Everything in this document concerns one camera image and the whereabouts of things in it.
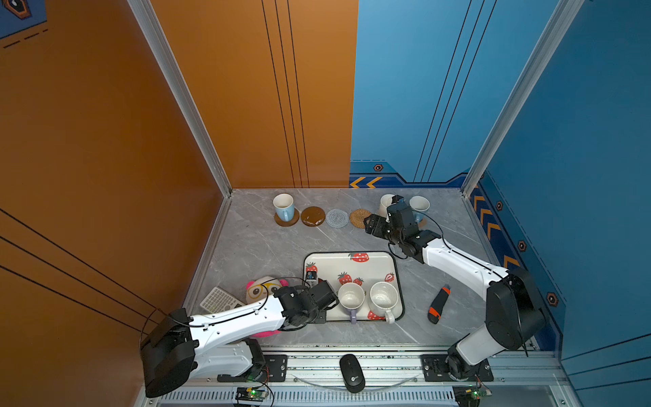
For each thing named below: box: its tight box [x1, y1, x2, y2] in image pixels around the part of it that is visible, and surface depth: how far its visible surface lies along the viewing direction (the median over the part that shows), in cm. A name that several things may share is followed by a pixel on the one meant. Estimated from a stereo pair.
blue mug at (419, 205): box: [408, 195, 431, 224], surface depth 104 cm
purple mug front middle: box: [338, 282, 366, 325], surface depth 83 cm
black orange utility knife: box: [427, 284, 452, 325], surface depth 86 cm
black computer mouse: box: [339, 353, 366, 394], surface depth 73 cm
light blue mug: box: [272, 193, 296, 223], surface depth 103 cm
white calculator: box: [199, 286, 246, 314], surface depth 88 cm
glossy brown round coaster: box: [300, 206, 327, 228], surface depth 111 cm
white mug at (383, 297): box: [369, 280, 400, 324], surface depth 82 cm
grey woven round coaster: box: [325, 208, 350, 229], surface depth 111 cm
